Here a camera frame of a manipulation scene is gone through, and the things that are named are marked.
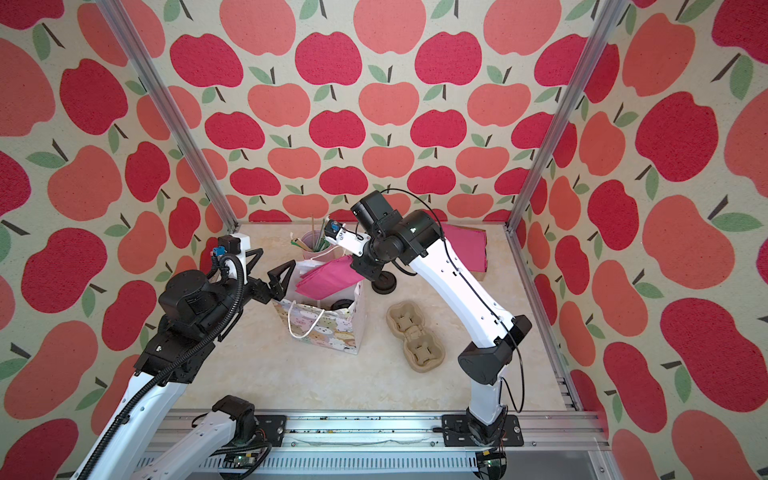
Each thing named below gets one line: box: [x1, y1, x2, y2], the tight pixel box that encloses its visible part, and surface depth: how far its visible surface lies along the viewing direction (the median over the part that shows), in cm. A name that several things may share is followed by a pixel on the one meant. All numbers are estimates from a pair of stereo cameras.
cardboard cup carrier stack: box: [386, 300, 446, 373], surface depth 86 cm
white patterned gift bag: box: [273, 264, 364, 355], surface depth 75 cm
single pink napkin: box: [295, 255, 365, 300], surface depth 73 cm
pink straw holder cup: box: [301, 230, 331, 261], surface depth 100 cm
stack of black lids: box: [371, 271, 397, 295], surface depth 103 cm
